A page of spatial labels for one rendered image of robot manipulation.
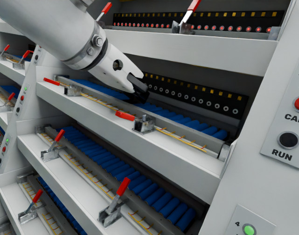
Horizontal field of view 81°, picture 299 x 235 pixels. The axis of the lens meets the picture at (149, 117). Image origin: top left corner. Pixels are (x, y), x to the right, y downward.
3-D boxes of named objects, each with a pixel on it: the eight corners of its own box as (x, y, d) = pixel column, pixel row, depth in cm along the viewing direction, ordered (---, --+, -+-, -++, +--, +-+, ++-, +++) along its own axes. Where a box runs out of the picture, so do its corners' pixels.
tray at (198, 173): (211, 206, 24) (233, 144, 21) (36, 95, 58) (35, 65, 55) (242, 159, 40) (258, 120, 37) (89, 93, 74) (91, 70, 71)
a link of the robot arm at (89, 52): (106, 16, 26) (118, 32, 28) (75, 17, 31) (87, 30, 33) (76, 65, 25) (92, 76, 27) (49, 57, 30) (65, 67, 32)
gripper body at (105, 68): (115, 30, 27) (149, 71, 36) (80, 28, 33) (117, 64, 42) (91, 71, 26) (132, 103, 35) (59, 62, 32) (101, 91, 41)
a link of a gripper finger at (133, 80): (149, 82, 32) (148, 90, 38) (111, 63, 32) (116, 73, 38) (145, 87, 32) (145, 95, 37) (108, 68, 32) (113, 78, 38)
